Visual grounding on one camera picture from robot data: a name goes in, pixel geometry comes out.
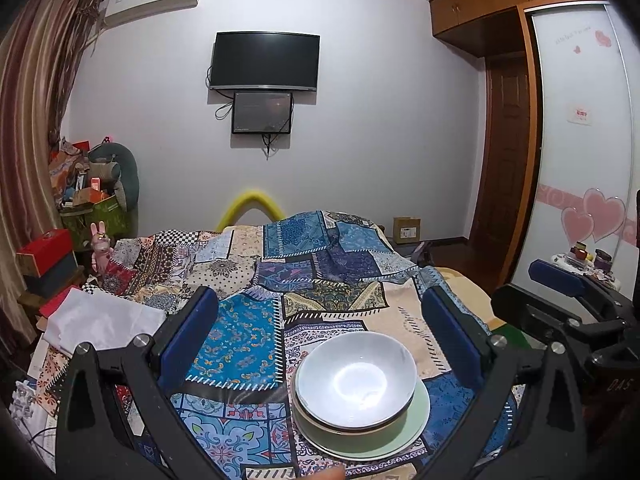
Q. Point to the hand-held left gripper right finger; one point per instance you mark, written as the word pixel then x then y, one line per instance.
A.
pixel 452 335

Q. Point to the pink rabbit toy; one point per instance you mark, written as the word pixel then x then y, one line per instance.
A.
pixel 100 247

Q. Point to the pile of colourful packets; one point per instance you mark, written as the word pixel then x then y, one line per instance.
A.
pixel 75 170

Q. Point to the white air conditioner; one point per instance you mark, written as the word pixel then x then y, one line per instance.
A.
pixel 150 2

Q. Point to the patchwork blanket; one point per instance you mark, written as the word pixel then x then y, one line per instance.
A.
pixel 325 270

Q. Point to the cardboard box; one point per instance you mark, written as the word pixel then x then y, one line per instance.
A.
pixel 406 229

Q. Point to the grey plush pillow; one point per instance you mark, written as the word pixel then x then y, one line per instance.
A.
pixel 125 165

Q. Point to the green bowl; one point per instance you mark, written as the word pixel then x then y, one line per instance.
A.
pixel 350 439

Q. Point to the dark grey box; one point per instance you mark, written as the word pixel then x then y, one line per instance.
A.
pixel 52 280

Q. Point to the yellow fleece blanket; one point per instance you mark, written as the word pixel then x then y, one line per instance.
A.
pixel 465 285

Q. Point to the dark bag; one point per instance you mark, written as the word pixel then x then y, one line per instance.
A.
pixel 422 255

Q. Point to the green plate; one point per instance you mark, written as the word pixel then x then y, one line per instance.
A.
pixel 422 410

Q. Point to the yellow curved foam bar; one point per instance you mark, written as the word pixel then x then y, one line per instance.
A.
pixel 247 205

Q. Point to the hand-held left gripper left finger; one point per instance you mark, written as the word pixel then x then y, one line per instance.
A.
pixel 192 335

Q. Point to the white heart-printed sliding door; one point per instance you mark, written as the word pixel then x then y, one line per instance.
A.
pixel 575 160

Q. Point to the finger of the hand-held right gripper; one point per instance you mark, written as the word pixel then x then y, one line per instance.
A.
pixel 555 274
pixel 525 310

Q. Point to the striped brown curtain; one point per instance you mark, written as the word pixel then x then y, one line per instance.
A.
pixel 35 85

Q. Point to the black wall television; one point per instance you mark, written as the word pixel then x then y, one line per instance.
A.
pixel 265 60

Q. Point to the white cloth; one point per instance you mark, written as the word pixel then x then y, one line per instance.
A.
pixel 100 320

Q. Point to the red flat box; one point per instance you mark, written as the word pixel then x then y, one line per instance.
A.
pixel 55 305

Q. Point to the white bowl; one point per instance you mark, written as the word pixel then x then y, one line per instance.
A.
pixel 360 375

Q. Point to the small wall monitor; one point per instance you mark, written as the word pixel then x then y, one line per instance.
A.
pixel 262 112

